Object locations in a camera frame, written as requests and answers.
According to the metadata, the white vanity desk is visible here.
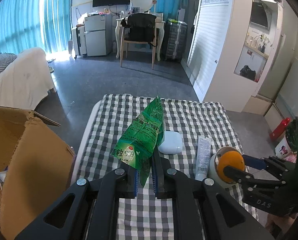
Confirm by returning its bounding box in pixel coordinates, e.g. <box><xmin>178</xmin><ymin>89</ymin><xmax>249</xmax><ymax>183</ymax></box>
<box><xmin>115</xmin><ymin>13</ymin><xmax>164</xmax><ymax>65</ymax></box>

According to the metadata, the black range hood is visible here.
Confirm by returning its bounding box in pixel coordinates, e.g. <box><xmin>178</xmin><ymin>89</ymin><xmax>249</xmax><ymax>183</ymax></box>
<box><xmin>250</xmin><ymin>2</ymin><xmax>270</xmax><ymax>29</ymax></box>

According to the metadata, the orange fruit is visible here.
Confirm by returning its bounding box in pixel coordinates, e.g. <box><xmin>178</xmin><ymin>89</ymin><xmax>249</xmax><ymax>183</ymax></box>
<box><xmin>217</xmin><ymin>150</ymin><xmax>245</xmax><ymax>183</ymax></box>

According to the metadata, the red bottle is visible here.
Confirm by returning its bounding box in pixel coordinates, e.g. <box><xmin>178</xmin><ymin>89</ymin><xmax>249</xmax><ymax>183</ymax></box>
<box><xmin>269</xmin><ymin>118</ymin><xmax>291</xmax><ymax>141</ymax></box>

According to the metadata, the green foil packet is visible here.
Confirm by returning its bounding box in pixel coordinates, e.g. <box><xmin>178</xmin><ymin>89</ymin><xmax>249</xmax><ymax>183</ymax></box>
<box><xmin>111</xmin><ymin>96</ymin><xmax>165</xmax><ymax>186</ymax></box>

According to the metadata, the light blue case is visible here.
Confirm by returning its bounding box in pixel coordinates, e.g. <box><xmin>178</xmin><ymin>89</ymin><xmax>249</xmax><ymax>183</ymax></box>
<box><xmin>158</xmin><ymin>131</ymin><xmax>183</xmax><ymax>155</ymax></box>

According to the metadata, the beige tape roll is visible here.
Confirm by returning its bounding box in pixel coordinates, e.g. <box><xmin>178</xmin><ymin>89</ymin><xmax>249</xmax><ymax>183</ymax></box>
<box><xmin>208</xmin><ymin>146</ymin><xmax>245</xmax><ymax>189</ymax></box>

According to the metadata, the white mini fridge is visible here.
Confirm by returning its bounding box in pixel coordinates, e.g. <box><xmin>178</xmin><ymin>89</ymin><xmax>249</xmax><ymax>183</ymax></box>
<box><xmin>84</xmin><ymin>14</ymin><xmax>112</xmax><ymax>56</ymax></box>

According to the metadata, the blue window curtain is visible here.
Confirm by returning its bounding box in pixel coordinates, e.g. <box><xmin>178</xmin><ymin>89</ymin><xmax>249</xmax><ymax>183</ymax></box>
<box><xmin>0</xmin><ymin>0</ymin><xmax>72</xmax><ymax>54</ymax></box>

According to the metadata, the black suitcase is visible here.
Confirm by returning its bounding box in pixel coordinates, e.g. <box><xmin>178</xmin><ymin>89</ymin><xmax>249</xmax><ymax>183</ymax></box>
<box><xmin>161</xmin><ymin>18</ymin><xmax>188</xmax><ymax>62</ymax></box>

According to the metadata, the brown cardboard box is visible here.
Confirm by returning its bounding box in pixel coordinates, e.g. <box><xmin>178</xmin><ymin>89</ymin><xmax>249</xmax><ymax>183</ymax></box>
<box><xmin>0</xmin><ymin>106</ymin><xmax>74</xmax><ymax>239</ymax></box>

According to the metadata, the wooden chair with black bag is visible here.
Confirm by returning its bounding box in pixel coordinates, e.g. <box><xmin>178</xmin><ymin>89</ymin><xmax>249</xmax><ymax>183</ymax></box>
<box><xmin>120</xmin><ymin>13</ymin><xmax>157</xmax><ymax>69</ymax></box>

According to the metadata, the white covered sofa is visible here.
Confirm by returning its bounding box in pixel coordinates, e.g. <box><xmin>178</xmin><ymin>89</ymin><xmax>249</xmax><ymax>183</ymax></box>
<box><xmin>0</xmin><ymin>47</ymin><xmax>56</xmax><ymax>110</ymax></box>

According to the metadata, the checkered tablecloth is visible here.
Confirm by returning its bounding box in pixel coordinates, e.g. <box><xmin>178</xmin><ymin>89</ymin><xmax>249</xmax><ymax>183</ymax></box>
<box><xmin>76</xmin><ymin>93</ymin><xmax>260</xmax><ymax>240</ymax></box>

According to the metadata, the floral tissue pack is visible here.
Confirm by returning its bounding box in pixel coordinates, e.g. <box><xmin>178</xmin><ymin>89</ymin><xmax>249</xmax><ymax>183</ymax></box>
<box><xmin>0</xmin><ymin>166</ymin><xmax>8</xmax><ymax>189</ymax></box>

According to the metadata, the cartoon trash bin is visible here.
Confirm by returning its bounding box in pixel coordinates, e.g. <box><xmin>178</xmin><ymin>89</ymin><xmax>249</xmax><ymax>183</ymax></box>
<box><xmin>275</xmin><ymin>135</ymin><xmax>297</xmax><ymax>163</ymax></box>

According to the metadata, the white tube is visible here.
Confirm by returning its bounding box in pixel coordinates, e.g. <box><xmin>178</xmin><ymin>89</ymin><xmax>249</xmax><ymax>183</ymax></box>
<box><xmin>195</xmin><ymin>135</ymin><xmax>211</xmax><ymax>181</ymax></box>

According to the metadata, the white small cabinet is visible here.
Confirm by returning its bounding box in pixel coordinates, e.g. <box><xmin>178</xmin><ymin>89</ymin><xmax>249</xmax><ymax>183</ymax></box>
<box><xmin>71</xmin><ymin>24</ymin><xmax>87</xmax><ymax>59</ymax></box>

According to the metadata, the white sliding wardrobe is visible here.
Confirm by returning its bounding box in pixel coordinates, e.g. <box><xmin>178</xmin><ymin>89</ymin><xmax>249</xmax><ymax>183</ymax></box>
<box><xmin>187</xmin><ymin>0</ymin><xmax>233</xmax><ymax>102</ymax></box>

